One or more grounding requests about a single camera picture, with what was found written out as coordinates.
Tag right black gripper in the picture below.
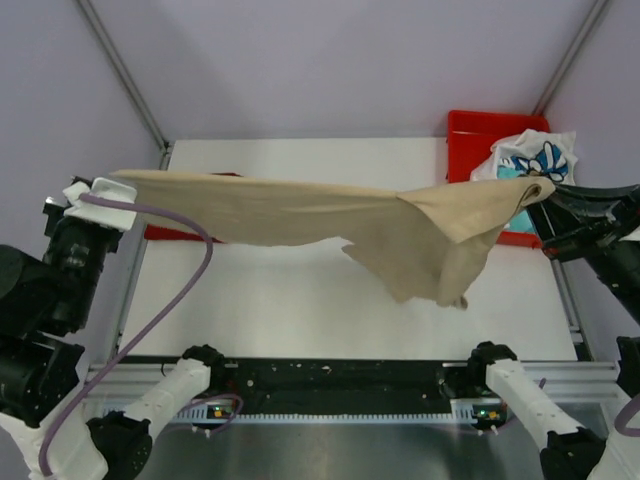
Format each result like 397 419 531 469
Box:
510 168 640 320

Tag beige t-shirt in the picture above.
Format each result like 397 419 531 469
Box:
113 170 556 309

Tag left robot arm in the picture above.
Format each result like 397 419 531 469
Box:
1 201 227 479

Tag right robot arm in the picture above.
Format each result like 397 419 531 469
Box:
466 185 639 479

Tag teal t-shirt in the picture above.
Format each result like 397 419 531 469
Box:
497 166 534 234

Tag white printed t-shirt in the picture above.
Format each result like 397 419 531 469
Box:
470 129 578 185

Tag folded red t-shirt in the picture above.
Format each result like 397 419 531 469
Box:
143 172 245 244

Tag red plastic bin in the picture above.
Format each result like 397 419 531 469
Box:
444 109 552 250

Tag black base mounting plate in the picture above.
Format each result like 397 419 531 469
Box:
199 358 496 413

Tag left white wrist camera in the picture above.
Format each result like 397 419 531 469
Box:
63 177 137 232

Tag aluminium frame rail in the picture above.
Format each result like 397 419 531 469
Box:
90 361 625 403

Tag right aluminium corner post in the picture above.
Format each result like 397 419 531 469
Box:
531 0 614 116

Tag aluminium corner post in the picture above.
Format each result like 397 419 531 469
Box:
74 0 170 152
531 0 614 116

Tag grey slotted cable duct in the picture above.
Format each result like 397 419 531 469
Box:
171 400 508 426

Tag left aluminium corner post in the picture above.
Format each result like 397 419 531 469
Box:
74 0 170 152

